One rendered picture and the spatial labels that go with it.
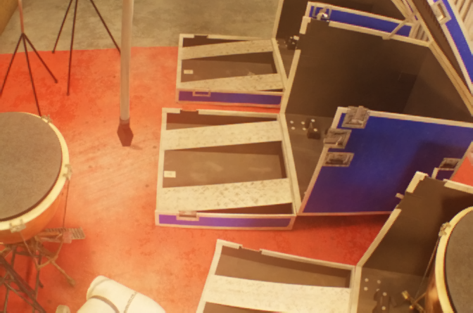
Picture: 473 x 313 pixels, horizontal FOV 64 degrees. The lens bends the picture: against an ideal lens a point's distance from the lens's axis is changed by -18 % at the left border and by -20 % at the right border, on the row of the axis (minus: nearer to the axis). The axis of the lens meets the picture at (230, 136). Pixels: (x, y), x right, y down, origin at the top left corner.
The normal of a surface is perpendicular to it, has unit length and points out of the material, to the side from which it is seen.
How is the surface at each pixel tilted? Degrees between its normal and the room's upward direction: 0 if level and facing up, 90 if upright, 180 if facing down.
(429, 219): 90
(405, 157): 90
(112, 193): 0
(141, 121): 0
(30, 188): 0
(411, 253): 90
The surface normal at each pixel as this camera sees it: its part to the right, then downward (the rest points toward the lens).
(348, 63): 0.05, 0.69
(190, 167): 0.11, -0.73
